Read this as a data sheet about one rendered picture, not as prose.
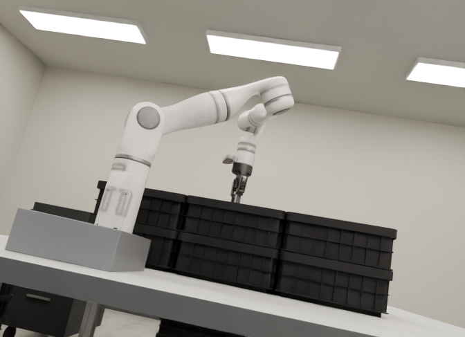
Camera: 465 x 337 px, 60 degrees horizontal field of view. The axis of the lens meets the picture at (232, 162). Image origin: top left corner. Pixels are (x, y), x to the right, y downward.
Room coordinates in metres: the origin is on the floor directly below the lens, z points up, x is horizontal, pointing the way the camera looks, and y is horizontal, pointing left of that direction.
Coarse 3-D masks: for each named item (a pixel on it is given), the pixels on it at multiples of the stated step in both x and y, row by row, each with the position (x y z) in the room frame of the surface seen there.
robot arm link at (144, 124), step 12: (132, 108) 0.96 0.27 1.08; (144, 108) 0.96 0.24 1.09; (156, 108) 0.97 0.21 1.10; (132, 120) 0.96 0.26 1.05; (144, 120) 0.96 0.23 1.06; (156, 120) 0.97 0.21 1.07; (132, 132) 0.96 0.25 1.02; (144, 132) 0.96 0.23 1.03; (156, 132) 0.98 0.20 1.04; (120, 144) 0.96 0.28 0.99; (132, 144) 0.96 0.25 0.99; (144, 144) 0.97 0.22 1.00; (156, 144) 0.99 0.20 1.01; (120, 156) 0.97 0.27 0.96; (132, 156) 0.96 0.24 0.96; (144, 156) 0.97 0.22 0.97
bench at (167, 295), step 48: (0, 240) 1.15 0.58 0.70; (0, 288) 1.38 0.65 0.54; (48, 288) 0.70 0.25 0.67; (96, 288) 0.69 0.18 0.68; (144, 288) 0.68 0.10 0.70; (192, 288) 0.84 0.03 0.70; (240, 288) 1.15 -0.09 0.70; (288, 336) 0.65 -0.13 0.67; (336, 336) 0.64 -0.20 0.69; (384, 336) 0.65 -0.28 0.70; (432, 336) 0.82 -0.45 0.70
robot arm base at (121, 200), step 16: (128, 160) 0.96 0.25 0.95; (112, 176) 0.97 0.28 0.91; (128, 176) 0.96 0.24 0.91; (144, 176) 0.99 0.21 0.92; (112, 192) 0.96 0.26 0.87; (128, 192) 0.96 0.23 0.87; (112, 208) 0.96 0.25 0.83; (128, 208) 0.97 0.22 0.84; (96, 224) 0.96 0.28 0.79; (112, 224) 0.96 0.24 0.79; (128, 224) 0.98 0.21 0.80
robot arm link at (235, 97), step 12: (252, 84) 1.09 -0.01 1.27; (264, 84) 1.10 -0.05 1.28; (276, 84) 1.11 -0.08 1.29; (288, 84) 1.13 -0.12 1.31; (228, 96) 1.05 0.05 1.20; (240, 96) 1.07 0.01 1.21; (264, 96) 1.13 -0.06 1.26; (276, 96) 1.11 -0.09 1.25; (228, 108) 1.06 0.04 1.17; (240, 108) 1.10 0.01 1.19
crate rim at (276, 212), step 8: (192, 200) 1.19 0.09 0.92; (200, 200) 1.19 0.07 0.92; (208, 200) 1.18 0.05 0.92; (216, 200) 1.18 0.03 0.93; (224, 208) 1.17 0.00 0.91; (232, 208) 1.17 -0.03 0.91; (240, 208) 1.16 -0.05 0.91; (248, 208) 1.15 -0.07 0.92; (256, 208) 1.15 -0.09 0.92; (264, 208) 1.14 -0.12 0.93; (272, 208) 1.14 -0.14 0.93; (272, 216) 1.14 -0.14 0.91; (280, 216) 1.13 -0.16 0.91
